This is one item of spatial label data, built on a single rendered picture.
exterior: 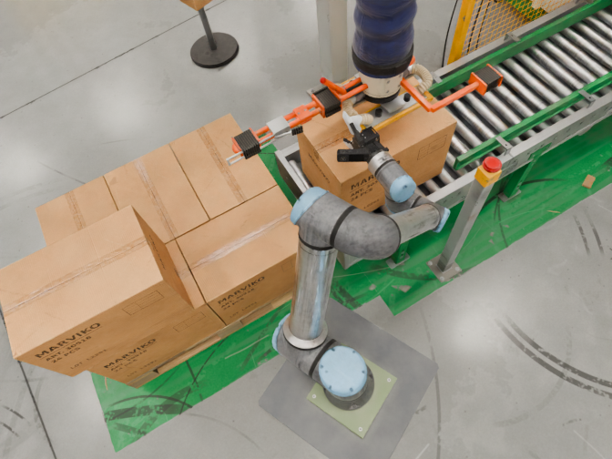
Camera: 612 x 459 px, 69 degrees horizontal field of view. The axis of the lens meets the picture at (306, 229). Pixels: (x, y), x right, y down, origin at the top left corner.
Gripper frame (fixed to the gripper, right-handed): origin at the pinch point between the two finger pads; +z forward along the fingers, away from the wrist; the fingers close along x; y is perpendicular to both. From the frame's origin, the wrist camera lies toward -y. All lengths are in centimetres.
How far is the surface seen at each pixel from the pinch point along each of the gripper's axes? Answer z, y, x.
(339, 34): 108, 67, -62
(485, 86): -16, 53, 2
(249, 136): 13.9, -31.3, 1.8
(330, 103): 10.7, 1.8, 1.3
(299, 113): 13.2, -10.4, 1.2
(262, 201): 30, -30, -68
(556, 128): -20, 118, -62
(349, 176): -4.9, 0.3, -27.0
